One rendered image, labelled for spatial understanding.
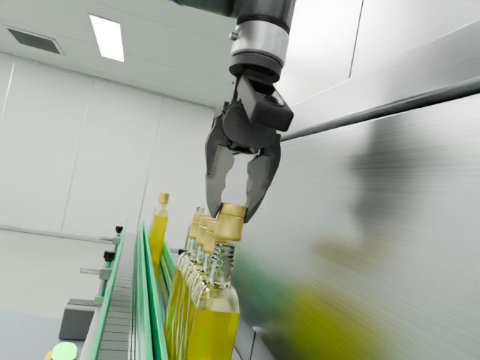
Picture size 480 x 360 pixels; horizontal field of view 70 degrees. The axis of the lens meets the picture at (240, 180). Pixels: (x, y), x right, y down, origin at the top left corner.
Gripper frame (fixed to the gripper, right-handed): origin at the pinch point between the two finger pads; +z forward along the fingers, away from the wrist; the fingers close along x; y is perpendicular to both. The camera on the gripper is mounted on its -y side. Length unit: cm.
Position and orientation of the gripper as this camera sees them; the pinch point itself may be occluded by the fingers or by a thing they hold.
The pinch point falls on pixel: (232, 211)
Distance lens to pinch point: 44.1
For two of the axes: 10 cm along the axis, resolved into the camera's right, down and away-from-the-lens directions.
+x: -9.4, -2.0, -2.8
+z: -1.9, 9.8, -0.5
